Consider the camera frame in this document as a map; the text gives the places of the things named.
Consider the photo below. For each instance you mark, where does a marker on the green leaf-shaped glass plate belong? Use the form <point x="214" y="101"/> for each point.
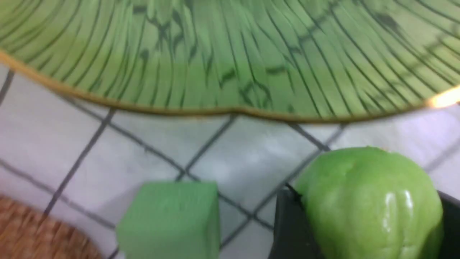
<point x="307" y="61"/>

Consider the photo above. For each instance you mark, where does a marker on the white black-grid tablecloth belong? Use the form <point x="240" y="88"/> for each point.
<point x="83" y="163"/>

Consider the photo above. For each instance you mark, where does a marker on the light green toy gourd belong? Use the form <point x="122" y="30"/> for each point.
<point x="369" y="203"/>

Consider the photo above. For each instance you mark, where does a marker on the woven wicker basket green lining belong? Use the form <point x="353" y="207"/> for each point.
<point x="26" y="233"/>

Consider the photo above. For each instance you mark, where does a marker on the green foam cube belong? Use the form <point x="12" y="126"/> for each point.
<point x="172" y="220"/>

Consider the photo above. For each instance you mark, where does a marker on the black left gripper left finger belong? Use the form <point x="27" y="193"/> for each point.
<point x="293" y="237"/>

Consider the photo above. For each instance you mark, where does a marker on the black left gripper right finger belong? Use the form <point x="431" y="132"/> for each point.
<point x="450" y="248"/>

